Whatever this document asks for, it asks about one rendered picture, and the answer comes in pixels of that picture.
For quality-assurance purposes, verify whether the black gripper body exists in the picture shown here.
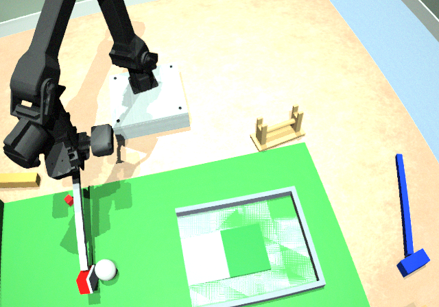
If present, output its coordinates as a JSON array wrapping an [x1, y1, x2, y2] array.
[[30, 112, 115, 168]]

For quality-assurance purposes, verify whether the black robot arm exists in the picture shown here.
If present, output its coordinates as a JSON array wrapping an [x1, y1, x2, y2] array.
[[3, 0, 158, 180]]

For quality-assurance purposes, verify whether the blue putter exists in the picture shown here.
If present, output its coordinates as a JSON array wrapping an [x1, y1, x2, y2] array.
[[395, 154, 430, 277]]

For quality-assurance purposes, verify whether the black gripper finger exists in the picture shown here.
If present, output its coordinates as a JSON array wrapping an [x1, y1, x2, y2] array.
[[80, 146, 91, 171]]

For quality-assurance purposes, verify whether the red cube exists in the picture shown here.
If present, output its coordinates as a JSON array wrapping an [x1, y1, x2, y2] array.
[[64, 195, 73, 206]]

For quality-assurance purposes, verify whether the white ball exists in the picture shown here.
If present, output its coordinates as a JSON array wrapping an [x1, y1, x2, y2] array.
[[95, 259, 117, 281]]

